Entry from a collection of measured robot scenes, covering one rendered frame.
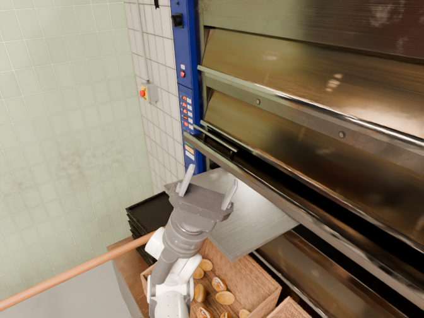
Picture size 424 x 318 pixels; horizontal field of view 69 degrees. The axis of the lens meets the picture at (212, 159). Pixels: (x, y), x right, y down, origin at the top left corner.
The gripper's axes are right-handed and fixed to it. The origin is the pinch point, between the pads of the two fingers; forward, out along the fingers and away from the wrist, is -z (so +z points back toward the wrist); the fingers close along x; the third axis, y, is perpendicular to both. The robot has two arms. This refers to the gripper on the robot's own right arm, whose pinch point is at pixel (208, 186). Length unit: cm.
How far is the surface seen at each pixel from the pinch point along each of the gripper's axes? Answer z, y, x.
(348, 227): 18, 22, -48
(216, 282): 109, 49, -38
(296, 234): 45, 39, -49
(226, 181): 60, 73, -23
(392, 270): 11, 4, -50
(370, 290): 35, 16, -66
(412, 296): 12, -1, -54
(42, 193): 144, 99, 81
